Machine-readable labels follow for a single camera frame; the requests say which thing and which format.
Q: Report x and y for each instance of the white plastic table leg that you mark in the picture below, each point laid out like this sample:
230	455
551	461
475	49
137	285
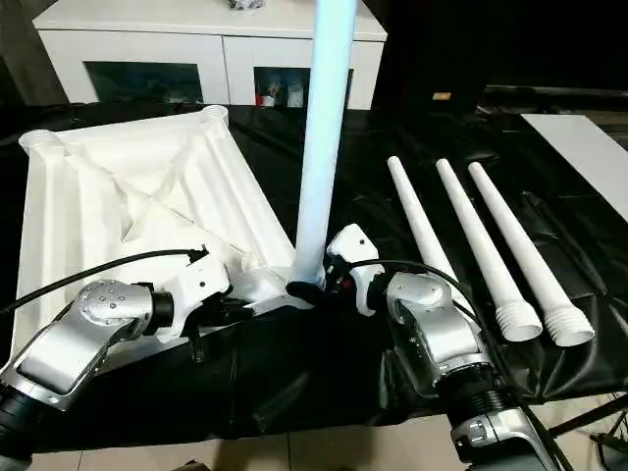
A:
515	235
476	235
417	216
324	147

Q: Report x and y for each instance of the white plastic table top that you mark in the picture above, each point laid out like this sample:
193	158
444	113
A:
122	196

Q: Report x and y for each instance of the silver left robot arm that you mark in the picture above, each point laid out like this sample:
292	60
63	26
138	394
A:
73	343

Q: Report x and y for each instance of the black table mat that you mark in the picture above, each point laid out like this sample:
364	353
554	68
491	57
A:
304	373

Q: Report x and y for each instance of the small yellow label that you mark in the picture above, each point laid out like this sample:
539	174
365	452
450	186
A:
443	95

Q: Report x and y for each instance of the white flat board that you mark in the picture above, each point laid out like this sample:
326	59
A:
579	152

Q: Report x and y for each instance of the white sideboard cabinet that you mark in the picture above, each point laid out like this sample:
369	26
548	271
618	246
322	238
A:
196	39

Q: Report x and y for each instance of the black tripod stand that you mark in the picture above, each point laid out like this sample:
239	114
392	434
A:
589	417

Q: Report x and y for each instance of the grey pleated curtain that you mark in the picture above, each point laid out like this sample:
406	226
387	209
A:
24	49

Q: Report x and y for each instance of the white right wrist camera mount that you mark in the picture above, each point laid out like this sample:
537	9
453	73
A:
353	245

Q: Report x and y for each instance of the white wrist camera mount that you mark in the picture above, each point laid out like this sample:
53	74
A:
353	245
201	284

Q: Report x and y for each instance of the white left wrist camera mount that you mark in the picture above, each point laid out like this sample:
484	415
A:
201	284

